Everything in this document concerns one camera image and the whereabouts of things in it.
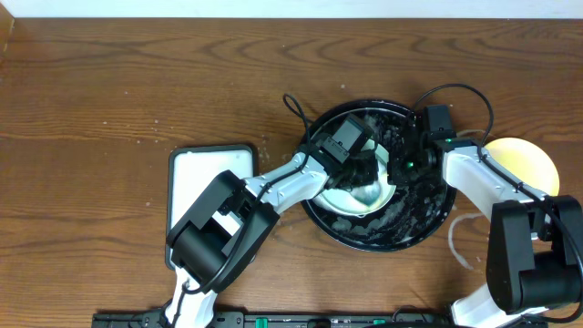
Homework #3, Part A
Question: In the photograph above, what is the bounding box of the white rectangular soap tray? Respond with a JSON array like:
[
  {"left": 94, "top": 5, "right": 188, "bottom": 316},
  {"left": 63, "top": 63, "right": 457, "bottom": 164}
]
[{"left": 167, "top": 144, "right": 254, "bottom": 256}]

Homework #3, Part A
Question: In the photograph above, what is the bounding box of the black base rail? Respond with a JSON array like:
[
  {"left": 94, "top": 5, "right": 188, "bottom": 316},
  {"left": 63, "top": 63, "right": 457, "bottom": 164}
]
[{"left": 91, "top": 311, "right": 455, "bottom": 328}]

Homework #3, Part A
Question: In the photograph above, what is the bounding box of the yellow plate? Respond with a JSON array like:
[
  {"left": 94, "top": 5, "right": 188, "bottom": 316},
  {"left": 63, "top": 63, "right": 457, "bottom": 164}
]
[{"left": 486, "top": 138, "right": 560, "bottom": 196}]

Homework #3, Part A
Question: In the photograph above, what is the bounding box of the light green plate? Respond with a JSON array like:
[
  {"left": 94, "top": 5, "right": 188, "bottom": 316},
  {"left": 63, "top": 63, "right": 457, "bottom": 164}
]
[{"left": 312, "top": 144, "right": 396, "bottom": 217}]

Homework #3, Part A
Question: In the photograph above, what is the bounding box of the black round tray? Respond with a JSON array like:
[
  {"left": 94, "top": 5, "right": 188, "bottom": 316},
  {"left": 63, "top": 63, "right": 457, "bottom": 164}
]
[{"left": 302, "top": 99, "right": 456, "bottom": 252}]

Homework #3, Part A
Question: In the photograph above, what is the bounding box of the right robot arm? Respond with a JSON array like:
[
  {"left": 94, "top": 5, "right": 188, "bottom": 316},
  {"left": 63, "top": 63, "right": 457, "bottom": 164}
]
[{"left": 388, "top": 138, "right": 582, "bottom": 327}]

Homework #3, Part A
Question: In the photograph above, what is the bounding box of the green sponge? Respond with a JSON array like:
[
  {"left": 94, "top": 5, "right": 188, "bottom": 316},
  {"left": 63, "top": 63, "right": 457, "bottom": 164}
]
[{"left": 350, "top": 181, "right": 386, "bottom": 207}]

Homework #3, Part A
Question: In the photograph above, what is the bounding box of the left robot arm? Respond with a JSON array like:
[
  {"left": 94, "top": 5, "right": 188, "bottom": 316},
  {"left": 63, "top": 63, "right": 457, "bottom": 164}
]
[{"left": 165, "top": 148, "right": 349, "bottom": 327}]

